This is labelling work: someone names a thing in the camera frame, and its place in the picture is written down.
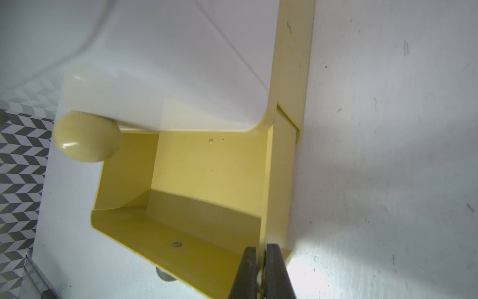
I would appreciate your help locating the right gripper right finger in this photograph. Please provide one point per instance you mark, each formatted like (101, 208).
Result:
(277, 281)

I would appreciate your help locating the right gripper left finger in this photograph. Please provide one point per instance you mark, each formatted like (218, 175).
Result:
(244, 286)

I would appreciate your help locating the yellow bottom drawer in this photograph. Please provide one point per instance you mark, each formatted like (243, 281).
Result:
(191, 202)

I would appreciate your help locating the white drawer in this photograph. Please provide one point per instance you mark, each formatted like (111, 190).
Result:
(168, 66)

